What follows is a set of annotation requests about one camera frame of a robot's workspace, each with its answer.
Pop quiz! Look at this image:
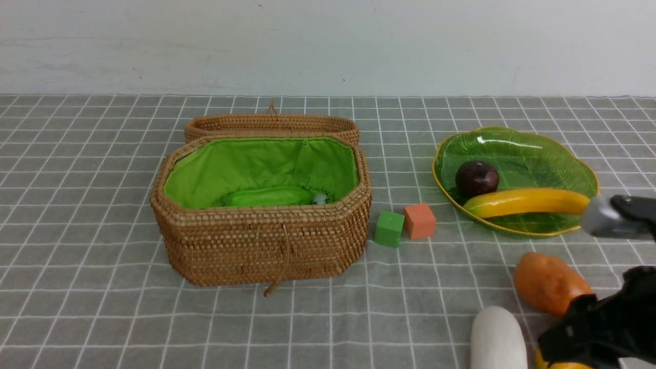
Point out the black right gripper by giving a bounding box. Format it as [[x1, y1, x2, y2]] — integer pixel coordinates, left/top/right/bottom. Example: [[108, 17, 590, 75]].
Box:
[[538, 266, 655, 368]]

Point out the orange mango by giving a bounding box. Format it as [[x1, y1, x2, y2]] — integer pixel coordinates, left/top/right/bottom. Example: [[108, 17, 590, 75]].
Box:
[[535, 350, 590, 369]]

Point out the orange-brown potato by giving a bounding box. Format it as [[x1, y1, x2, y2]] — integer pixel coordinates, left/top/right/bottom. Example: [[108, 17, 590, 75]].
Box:
[[514, 252, 594, 317]]

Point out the white radish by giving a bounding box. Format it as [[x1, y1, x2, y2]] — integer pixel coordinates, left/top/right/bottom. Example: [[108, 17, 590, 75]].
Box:
[[469, 306, 528, 368]]

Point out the yellow banana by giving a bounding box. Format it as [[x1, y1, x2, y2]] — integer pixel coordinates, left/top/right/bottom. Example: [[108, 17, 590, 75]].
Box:
[[462, 188, 590, 219]]

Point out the dark purple plum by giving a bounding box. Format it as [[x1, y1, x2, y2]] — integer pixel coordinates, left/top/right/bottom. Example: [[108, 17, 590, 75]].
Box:
[[455, 160, 500, 198]]

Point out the green chayote vegetable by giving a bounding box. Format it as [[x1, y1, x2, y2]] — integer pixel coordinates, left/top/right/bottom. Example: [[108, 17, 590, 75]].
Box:
[[222, 186, 314, 207]]

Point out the green glass leaf plate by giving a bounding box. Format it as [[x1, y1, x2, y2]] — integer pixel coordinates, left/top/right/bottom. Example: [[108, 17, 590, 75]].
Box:
[[433, 128, 600, 237]]

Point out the orange foam cube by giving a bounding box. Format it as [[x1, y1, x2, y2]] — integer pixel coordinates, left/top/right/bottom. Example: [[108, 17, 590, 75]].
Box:
[[403, 203, 437, 240]]

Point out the green foam cube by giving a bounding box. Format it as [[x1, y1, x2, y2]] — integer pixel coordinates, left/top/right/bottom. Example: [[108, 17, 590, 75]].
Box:
[[373, 211, 405, 248]]

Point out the woven rattan basket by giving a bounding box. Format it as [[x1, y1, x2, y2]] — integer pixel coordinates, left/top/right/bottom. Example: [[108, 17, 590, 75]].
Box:
[[150, 134, 373, 296]]

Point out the woven basket lid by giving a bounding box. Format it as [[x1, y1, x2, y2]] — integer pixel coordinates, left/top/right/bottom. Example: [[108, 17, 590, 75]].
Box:
[[183, 104, 359, 145]]

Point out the grey checkered tablecloth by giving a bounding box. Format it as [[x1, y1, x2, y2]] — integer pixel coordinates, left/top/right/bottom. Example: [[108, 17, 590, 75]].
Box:
[[1, 94, 654, 368]]

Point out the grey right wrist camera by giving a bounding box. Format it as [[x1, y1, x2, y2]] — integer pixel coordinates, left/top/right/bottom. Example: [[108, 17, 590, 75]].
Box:
[[579, 195, 655, 240]]

